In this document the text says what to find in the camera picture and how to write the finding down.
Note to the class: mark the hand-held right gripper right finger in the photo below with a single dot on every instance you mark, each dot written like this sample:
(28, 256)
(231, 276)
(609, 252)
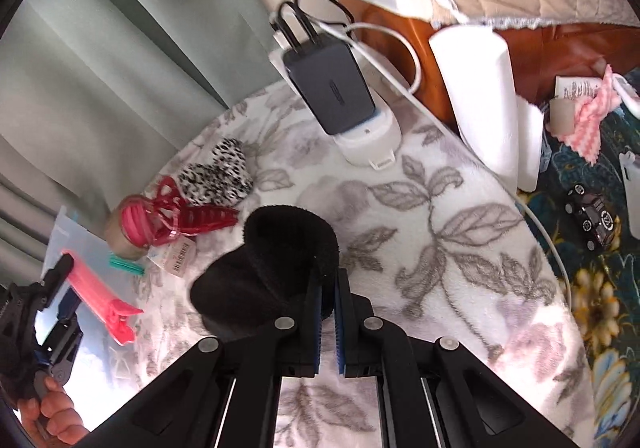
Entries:
(341, 328)

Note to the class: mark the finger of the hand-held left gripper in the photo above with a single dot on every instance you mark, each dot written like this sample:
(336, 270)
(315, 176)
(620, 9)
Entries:
(65, 328)
(57, 273)

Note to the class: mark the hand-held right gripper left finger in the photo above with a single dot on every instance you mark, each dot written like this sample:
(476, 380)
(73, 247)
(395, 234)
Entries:
(316, 328)

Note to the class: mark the clear plastic container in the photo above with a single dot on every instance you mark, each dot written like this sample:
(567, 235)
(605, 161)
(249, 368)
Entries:
(70, 235)

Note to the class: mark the pink hair clip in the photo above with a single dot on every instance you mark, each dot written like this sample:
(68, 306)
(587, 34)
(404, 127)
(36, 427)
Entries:
(100, 298)

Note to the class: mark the black fuzzy cloth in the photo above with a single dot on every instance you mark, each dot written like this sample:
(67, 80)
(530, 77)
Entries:
(280, 253)

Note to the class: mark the red claw clip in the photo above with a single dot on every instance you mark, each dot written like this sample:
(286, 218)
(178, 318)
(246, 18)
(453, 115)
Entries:
(200, 220)

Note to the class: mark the leopard print scrunchie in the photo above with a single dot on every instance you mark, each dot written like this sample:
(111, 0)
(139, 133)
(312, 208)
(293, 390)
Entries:
(220, 178)

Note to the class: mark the person's left hand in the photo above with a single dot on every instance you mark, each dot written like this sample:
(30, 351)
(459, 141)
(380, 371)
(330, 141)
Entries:
(52, 410)

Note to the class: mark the teal coiled ties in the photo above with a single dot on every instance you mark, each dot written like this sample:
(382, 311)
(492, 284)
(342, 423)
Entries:
(125, 265)

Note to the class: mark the brown tape roll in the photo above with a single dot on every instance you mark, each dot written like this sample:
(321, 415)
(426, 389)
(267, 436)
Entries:
(117, 238)

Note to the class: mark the pink coiled ties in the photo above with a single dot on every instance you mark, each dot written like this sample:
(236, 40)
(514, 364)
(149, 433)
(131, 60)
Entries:
(137, 223)

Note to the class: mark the white power strip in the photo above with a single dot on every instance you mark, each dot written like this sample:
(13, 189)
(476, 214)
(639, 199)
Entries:
(370, 146)

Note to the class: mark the grey green curtain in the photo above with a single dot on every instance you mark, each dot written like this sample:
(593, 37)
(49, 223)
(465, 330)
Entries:
(125, 53)

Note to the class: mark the black charger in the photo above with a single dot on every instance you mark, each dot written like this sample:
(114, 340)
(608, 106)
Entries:
(330, 83)

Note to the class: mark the white rectangular block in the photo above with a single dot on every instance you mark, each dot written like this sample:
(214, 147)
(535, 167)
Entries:
(531, 148)

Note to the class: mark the dark floral cloth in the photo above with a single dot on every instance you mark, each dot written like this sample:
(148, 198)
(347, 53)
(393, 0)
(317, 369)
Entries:
(600, 288)

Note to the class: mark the white cylinder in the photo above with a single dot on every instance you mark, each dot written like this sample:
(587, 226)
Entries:
(480, 103)

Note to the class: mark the black toy car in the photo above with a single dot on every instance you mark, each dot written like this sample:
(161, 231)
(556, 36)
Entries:
(592, 215)

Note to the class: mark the small beige roll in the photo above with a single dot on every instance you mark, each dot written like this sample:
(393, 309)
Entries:
(561, 116)

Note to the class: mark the pink cloth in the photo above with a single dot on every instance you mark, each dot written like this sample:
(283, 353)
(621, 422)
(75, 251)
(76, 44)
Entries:
(595, 123)

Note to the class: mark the white phone case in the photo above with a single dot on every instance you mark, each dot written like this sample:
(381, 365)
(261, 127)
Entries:
(631, 178)

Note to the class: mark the white printed tube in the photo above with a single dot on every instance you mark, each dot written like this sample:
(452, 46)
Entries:
(577, 88)

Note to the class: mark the white rounded object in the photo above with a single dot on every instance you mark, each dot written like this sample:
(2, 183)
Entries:
(627, 91)

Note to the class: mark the brown wooden bed frame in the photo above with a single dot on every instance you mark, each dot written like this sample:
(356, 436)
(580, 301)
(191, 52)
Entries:
(550, 48)

